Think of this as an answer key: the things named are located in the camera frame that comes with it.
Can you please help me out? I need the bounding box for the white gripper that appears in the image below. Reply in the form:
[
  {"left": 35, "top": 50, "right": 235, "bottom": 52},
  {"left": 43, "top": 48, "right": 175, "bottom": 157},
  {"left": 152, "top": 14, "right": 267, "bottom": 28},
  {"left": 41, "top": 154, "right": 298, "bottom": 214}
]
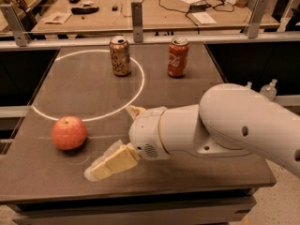
[{"left": 84, "top": 105, "right": 170, "bottom": 182}]

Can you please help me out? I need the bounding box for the red apple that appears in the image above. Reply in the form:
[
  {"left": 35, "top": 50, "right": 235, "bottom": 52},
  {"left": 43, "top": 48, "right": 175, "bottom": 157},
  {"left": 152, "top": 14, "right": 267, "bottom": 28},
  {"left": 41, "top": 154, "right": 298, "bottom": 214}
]
[{"left": 52, "top": 116, "right": 87, "bottom": 151}]

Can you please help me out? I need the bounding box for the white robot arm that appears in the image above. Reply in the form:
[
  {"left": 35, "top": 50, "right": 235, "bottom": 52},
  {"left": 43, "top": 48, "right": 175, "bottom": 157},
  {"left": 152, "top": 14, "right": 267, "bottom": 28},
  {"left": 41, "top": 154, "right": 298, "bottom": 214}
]
[{"left": 84, "top": 83, "right": 300, "bottom": 181}]

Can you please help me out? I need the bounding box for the orange patterned soda can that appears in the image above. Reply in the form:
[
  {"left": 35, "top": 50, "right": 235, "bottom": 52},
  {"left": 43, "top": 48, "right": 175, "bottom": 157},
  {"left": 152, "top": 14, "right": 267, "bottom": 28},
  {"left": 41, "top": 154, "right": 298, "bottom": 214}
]
[{"left": 110, "top": 36, "right": 131, "bottom": 76}]

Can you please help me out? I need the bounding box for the red coca-cola can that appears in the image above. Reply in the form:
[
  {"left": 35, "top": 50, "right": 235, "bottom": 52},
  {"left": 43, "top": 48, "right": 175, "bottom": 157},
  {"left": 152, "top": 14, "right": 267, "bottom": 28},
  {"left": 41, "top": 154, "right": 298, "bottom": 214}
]
[{"left": 167, "top": 37, "right": 189, "bottom": 78}]

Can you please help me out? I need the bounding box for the small black object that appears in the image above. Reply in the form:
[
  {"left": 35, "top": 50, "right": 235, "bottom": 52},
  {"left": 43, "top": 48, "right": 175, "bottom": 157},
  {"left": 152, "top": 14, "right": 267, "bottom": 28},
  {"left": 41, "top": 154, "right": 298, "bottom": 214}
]
[{"left": 112, "top": 5, "right": 118, "bottom": 11}]

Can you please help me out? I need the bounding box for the wooden background table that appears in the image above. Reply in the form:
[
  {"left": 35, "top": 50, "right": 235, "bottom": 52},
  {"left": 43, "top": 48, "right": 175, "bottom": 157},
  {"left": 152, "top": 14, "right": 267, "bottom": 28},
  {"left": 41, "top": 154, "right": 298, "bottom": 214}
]
[{"left": 31, "top": 0, "right": 281, "bottom": 35}]

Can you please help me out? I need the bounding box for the black tool on table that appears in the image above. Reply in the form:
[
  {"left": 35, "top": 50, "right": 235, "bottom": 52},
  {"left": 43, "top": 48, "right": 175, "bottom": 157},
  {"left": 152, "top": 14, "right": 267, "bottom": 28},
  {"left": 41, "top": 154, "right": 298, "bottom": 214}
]
[{"left": 71, "top": 7, "right": 99, "bottom": 15}]

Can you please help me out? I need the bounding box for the white paper sheet left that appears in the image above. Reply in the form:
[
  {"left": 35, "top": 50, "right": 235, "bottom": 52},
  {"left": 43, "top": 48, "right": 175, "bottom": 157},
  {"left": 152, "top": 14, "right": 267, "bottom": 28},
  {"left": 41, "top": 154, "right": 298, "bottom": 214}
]
[{"left": 43, "top": 12, "right": 70, "bottom": 24}]

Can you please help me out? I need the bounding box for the white paper card right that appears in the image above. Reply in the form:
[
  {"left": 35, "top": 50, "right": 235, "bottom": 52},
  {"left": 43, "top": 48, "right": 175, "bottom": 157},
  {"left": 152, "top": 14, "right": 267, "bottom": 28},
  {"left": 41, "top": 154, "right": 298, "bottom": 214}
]
[{"left": 192, "top": 12, "right": 217, "bottom": 24}]

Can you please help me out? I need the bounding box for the black power adapter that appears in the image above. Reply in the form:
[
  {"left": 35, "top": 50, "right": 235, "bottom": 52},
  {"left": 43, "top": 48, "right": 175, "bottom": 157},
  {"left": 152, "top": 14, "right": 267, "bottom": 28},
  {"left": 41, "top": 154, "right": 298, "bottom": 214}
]
[{"left": 189, "top": 3, "right": 209, "bottom": 13}]

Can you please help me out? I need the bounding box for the right side metal shelf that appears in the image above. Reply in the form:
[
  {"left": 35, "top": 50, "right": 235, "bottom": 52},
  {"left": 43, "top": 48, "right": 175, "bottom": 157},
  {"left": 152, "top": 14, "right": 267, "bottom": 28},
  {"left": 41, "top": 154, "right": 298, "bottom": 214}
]
[{"left": 274, "top": 95, "right": 300, "bottom": 107}]

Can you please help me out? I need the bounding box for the middle metal bracket post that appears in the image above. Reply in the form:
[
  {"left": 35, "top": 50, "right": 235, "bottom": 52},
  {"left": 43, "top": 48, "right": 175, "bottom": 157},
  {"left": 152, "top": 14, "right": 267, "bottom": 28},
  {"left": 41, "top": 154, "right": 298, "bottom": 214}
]
[{"left": 131, "top": 1, "right": 143, "bottom": 43}]

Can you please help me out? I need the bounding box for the metal bracket post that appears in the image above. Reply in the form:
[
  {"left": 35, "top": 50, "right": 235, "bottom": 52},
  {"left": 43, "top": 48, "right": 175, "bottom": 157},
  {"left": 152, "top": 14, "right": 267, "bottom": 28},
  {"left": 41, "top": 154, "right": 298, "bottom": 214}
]
[
  {"left": 131, "top": 1, "right": 143, "bottom": 43},
  {"left": 245, "top": 0, "right": 269, "bottom": 38},
  {"left": 0, "top": 4, "right": 31, "bottom": 47}
]

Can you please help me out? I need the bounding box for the left metal bracket post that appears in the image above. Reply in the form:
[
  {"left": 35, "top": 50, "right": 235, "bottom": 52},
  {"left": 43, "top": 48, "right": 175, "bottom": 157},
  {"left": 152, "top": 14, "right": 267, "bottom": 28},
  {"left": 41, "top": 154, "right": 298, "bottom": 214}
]
[{"left": 0, "top": 4, "right": 31, "bottom": 47}]

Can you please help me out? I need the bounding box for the horizontal metal rail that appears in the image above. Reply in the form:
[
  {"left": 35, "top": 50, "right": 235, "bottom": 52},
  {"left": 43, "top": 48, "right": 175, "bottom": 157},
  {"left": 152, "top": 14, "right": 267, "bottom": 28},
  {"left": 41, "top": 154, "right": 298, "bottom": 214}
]
[{"left": 0, "top": 31, "right": 300, "bottom": 51}]

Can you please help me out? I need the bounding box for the right metal bracket post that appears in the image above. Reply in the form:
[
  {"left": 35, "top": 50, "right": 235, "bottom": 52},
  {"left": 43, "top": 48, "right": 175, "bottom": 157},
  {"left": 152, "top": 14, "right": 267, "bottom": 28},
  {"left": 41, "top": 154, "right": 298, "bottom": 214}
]
[{"left": 245, "top": 0, "right": 269, "bottom": 38}]

